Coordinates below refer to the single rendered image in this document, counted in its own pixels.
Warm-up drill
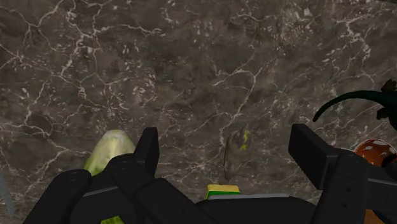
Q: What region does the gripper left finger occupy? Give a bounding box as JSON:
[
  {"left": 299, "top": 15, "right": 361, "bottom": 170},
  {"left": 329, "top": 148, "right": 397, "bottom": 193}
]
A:
[{"left": 23, "top": 127, "right": 218, "bottom": 224}]

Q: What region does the orange white spotted round object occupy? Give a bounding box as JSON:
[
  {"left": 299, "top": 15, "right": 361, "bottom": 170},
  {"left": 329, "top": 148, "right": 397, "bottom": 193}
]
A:
[{"left": 353, "top": 138, "right": 397, "bottom": 224}]

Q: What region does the black lizard toy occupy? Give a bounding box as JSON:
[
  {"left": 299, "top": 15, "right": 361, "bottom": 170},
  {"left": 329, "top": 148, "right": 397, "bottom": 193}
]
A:
[{"left": 312, "top": 79, "right": 397, "bottom": 131}]

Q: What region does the yellow green lettuce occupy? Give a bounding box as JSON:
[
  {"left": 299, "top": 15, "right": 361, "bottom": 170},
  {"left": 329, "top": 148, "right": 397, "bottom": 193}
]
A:
[{"left": 84, "top": 129, "right": 137, "bottom": 224}]

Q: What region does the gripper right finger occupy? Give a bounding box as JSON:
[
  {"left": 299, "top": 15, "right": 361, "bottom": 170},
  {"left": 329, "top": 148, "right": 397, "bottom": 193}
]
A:
[{"left": 288, "top": 123, "right": 397, "bottom": 224}]

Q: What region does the yellow green sponge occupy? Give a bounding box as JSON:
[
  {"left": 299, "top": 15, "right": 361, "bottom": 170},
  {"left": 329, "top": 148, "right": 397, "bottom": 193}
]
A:
[{"left": 205, "top": 184, "right": 241, "bottom": 200}]

